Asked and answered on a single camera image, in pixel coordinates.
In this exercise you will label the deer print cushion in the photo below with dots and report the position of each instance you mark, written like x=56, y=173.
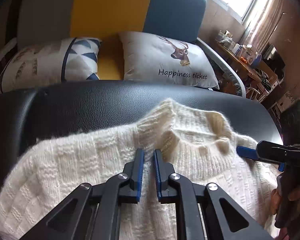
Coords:
x=153, y=58

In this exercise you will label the geometric pattern cushion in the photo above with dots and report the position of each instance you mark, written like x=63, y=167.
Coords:
x=70, y=59

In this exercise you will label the multicolour sofa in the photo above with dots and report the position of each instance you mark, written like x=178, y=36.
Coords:
x=46, y=21

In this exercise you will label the cream knitted sweater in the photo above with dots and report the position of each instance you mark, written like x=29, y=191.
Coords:
x=201, y=145

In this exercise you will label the cluttered wooden side table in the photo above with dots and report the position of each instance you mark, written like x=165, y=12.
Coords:
x=260, y=73

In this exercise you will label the beige window curtain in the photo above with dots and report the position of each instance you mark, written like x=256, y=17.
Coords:
x=263, y=21

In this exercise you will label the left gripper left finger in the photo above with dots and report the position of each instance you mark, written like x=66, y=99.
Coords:
x=134, y=170

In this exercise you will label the black leather ottoman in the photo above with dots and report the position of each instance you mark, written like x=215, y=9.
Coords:
x=30, y=115

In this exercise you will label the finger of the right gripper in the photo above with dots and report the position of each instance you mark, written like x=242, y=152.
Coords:
x=281, y=167
x=246, y=152

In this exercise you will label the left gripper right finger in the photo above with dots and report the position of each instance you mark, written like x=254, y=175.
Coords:
x=165, y=193

